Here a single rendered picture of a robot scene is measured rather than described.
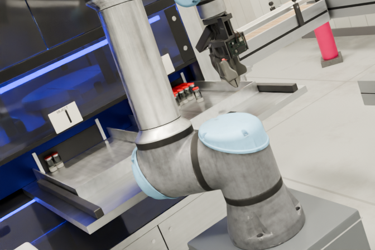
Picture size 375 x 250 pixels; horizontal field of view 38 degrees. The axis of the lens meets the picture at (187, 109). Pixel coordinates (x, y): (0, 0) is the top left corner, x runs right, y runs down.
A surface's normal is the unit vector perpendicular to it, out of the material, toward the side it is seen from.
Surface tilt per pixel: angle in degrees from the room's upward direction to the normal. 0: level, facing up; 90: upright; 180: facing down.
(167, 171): 81
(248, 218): 72
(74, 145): 90
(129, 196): 0
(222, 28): 90
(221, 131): 7
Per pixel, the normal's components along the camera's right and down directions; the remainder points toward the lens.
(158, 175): -0.40, 0.24
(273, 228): 0.08, -0.06
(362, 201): -0.36, -0.89
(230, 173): -0.32, 0.44
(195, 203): 0.54, 0.04
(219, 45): -0.77, 0.44
